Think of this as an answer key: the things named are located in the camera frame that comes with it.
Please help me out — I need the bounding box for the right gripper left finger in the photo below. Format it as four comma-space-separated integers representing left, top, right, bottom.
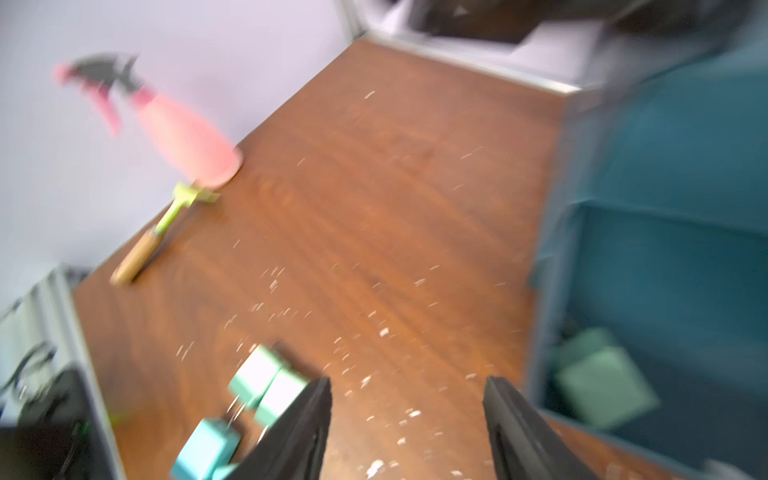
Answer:
227, 377, 332, 480

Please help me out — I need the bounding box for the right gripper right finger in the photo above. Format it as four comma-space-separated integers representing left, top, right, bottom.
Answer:
483, 376, 598, 480

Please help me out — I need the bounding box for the green plug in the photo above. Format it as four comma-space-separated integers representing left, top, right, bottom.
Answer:
228, 345, 289, 410
553, 328, 661, 431
254, 369, 309, 427

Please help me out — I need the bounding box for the teal drawer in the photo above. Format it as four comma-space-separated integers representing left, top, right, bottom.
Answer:
526, 205, 767, 479

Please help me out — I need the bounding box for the teal three-drawer cabinet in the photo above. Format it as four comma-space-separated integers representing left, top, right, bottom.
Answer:
551, 33, 767, 234

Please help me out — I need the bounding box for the teal plug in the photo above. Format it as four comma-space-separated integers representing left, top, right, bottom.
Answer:
170, 418, 241, 480

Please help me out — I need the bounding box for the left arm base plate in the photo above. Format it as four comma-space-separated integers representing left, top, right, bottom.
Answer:
1, 368, 115, 479

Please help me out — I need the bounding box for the green wooden-handled tool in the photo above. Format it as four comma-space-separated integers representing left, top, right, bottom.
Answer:
110, 183, 220, 286

